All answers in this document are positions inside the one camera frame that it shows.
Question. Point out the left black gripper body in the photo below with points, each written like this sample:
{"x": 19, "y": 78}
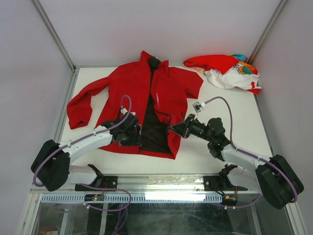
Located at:
{"x": 132, "y": 137}

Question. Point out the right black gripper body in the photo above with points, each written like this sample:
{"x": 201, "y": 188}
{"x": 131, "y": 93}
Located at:
{"x": 198, "y": 129}

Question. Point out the red zip jacket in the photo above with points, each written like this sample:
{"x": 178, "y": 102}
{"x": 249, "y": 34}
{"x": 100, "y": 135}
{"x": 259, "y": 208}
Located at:
{"x": 155, "y": 91}

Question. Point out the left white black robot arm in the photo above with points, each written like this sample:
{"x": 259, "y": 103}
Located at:
{"x": 53, "y": 167}

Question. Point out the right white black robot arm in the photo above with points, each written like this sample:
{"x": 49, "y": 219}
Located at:
{"x": 271, "y": 177}

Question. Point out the red white printed garment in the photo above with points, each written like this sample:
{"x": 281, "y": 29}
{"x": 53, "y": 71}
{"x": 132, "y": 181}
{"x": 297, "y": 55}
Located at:
{"x": 226, "y": 71}

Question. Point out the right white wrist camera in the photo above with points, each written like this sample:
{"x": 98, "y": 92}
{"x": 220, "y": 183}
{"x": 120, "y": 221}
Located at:
{"x": 198, "y": 107}

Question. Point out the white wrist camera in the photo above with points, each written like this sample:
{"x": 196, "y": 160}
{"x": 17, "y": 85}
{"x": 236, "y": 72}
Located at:
{"x": 198, "y": 107}
{"x": 127, "y": 112}

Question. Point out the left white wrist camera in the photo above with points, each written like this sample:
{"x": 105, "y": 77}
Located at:
{"x": 127, "y": 112}

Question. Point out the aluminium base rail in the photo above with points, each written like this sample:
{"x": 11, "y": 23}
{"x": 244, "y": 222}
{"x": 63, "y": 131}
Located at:
{"x": 138, "y": 182}

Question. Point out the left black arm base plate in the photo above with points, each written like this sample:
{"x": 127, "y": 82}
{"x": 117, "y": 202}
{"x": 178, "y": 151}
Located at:
{"x": 99, "y": 184}

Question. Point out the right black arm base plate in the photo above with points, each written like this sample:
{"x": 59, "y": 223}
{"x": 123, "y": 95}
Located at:
{"x": 217, "y": 183}

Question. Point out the slotted grey cable duct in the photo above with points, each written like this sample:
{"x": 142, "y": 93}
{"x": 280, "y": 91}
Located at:
{"x": 150, "y": 197}

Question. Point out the right aluminium corner post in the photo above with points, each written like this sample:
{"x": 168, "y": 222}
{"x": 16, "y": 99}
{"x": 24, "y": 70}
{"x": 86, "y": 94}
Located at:
{"x": 267, "y": 30}

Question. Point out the aluminium corner post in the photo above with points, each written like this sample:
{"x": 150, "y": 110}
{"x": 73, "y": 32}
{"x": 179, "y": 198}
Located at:
{"x": 267, "y": 30}
{"x": 53, "y": 33}

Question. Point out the left aluminium corner post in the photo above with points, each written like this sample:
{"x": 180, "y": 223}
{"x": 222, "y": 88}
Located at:
{"x": 53, "y": 33}

